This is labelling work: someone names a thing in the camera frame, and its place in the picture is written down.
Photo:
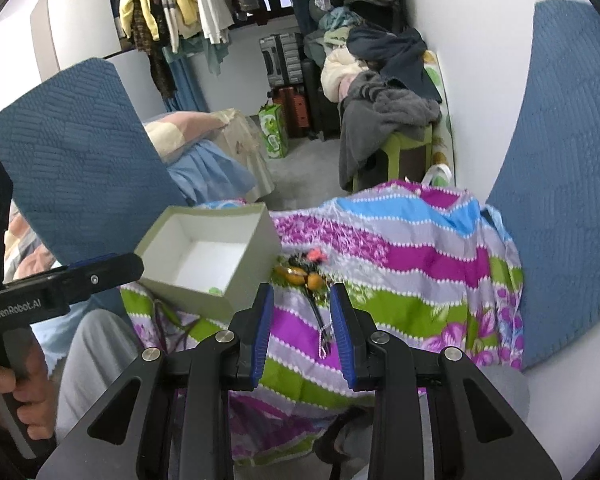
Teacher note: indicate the green plastic stool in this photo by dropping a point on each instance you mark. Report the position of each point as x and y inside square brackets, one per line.
[410, 152]

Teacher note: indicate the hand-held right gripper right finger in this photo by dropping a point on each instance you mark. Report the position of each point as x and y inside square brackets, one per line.
[341, 340]

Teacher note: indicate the pile of clothes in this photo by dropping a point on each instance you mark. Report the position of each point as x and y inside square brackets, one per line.
[375, 45]

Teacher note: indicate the striped floral blanket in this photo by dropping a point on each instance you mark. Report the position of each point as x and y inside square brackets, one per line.
[405, 270]

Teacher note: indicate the dark red suitcase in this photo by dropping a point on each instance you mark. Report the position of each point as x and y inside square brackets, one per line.
[292, 110]

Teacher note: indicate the green white carton box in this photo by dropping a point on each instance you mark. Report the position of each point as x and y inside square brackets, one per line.
[274, 132]

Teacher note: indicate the grey fleece garment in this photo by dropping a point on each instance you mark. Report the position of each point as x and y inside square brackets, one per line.
[380, 115]

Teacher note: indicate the black suitcase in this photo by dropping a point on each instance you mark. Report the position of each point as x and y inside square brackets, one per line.
[322, 105]

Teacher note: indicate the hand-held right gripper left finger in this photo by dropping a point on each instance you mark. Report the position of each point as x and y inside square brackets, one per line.
[261, 330]

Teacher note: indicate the small green trinket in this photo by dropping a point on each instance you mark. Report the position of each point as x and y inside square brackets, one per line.
[215, 290]

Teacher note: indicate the person's left hand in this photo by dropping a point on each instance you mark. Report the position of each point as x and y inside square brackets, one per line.
[30, 380]

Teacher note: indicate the grey hard suitcase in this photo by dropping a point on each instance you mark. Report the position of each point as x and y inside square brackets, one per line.
[282, 57]

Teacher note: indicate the pink bow hair clip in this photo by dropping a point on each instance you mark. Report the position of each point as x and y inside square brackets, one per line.
[316, 257]

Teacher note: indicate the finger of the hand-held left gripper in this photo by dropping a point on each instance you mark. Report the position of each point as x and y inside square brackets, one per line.
[105, 272]

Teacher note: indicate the pastel checked quilt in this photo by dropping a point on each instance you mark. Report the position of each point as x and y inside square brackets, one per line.
[180, 127]

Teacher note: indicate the white cabinet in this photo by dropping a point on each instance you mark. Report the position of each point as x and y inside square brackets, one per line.
[75, 25]

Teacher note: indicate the blue quilted cushion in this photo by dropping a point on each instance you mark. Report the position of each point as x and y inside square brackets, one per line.
[75, 160]
[560, 185]

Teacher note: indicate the beige floral bed cover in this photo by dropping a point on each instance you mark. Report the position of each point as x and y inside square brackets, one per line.
[247, 145]

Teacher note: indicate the light blue bed skirt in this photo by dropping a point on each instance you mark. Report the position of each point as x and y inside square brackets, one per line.
[210, 172]

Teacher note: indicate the leaf printed board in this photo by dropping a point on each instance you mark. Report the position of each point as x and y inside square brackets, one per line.
[442, 125]

